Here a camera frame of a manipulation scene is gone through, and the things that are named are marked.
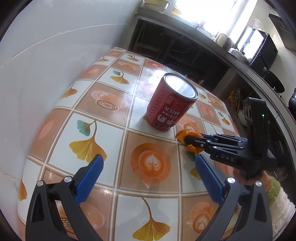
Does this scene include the orange peel piece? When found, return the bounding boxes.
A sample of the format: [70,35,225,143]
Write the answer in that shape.
[175,129,204,154]

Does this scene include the steel kitchen counter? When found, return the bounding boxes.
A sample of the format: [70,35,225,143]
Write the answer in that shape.
[120,7,295,164]

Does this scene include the person's right hand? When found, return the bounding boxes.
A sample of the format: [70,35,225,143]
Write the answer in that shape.
[233,169,271,188]

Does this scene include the red milk drink can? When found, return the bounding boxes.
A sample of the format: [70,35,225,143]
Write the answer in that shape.
[145,73,198,132]

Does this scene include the dark cooking pot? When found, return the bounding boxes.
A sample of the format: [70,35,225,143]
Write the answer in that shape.
[288,88,296,116]

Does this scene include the black wok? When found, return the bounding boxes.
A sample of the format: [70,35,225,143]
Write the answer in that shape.
[263,67,285,94]

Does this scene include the tiled pattern table cover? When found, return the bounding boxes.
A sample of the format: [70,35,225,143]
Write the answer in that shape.
[18,47,238,240]

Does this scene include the white jug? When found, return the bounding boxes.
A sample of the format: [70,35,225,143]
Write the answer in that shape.
[215,33,228,47]

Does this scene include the black microwave oven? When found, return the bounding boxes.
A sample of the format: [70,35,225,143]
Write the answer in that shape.
[236,27,278,77]

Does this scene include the range hood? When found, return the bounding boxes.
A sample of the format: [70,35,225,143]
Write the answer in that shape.
[268,14,296,53]

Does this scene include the white enamel basin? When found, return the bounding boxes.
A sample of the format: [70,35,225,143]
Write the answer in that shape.
[142,0,170,11]

